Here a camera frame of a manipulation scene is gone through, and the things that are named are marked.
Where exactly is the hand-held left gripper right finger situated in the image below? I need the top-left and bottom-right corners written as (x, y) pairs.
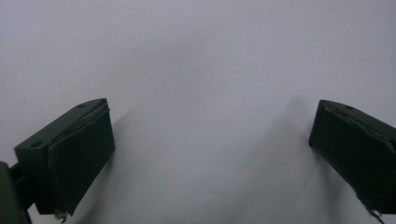
top-left (308, 99), bottom-right (396, 216)

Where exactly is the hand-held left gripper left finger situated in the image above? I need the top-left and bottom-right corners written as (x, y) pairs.
top-left (14, 98), bottom-right (116, 217)

